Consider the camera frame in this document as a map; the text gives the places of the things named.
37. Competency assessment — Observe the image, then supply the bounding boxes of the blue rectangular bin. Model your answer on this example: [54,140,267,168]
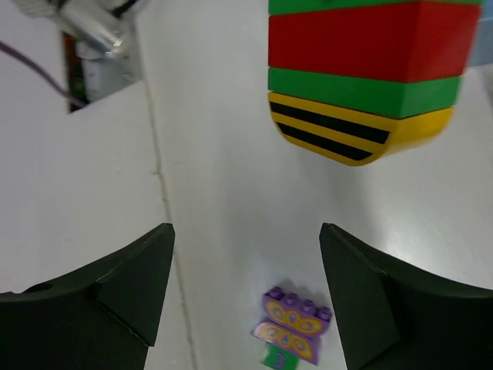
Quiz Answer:
[468,0,493,67]

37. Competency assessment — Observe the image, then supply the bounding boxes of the green number lego brick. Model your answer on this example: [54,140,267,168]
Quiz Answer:
[260,344,299,370]

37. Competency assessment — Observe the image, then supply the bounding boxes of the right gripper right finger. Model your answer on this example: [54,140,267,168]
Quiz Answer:
[319,224,492,369]

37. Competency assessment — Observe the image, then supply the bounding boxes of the striped red green lego stack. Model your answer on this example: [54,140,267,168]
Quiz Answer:
[267,1,482,167]

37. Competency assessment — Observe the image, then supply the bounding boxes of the purple butterfly lego brick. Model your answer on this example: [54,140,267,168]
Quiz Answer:
[251,286,333,365]

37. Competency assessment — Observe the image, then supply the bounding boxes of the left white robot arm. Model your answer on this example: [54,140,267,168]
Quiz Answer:
[14,0,137,60]

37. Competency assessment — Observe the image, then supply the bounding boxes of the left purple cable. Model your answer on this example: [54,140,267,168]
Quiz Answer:
[0,40,84,109]

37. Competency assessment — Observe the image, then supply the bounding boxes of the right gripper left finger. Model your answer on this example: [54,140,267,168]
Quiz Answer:
[1,224,175,369]

